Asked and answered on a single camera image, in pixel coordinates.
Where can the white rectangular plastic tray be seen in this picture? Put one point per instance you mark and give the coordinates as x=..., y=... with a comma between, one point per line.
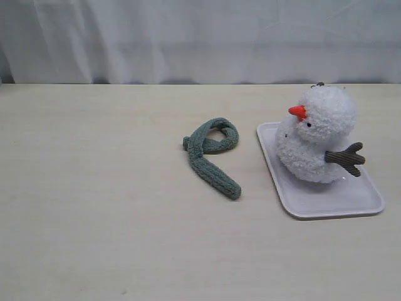
x=347, y=197

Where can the green knitted scarf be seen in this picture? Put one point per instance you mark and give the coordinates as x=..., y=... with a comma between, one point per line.
x=197, y=145

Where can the white backdrop curtain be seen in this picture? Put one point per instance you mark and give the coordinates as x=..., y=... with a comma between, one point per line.
x=207, y=42

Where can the white plush snowman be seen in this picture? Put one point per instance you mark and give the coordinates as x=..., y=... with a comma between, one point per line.
x=311, y=141

